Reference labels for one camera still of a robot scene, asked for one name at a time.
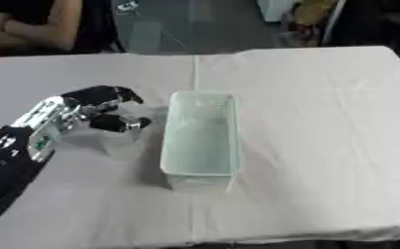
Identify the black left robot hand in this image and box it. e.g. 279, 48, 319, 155
59, 85, 154, 134

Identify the person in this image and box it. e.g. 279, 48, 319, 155
0, 0, 125, 56

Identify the pale green plastic bin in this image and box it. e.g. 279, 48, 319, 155
159, 90, 244, 193

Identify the yellow and red bag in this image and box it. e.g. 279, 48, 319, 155
277, 0, 346, 49

